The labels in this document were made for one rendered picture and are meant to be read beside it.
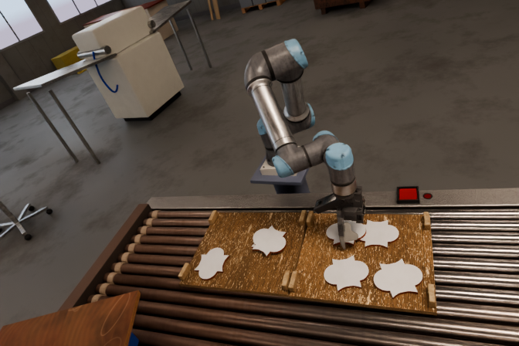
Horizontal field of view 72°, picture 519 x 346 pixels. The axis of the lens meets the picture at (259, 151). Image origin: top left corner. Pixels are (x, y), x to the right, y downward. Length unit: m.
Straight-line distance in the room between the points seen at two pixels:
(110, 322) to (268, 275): 0.50
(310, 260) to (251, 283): 0.21
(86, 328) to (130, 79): 4.12
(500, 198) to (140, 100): 4.52
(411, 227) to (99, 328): 1.03
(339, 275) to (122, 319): 0.67
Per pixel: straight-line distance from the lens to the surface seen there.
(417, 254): 1.22
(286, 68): 1.31
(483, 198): 1.43
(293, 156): 1.11
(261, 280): 1.25
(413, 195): 1.41
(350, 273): 1.18
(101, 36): 5.13
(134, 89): 5.16
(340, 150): 1.04
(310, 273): 1.21
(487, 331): 1.13
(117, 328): 1.26
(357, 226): 1.28
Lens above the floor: 1.89
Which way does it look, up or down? 32 degrees down
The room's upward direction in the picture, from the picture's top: 20 degrees counter-clockwise
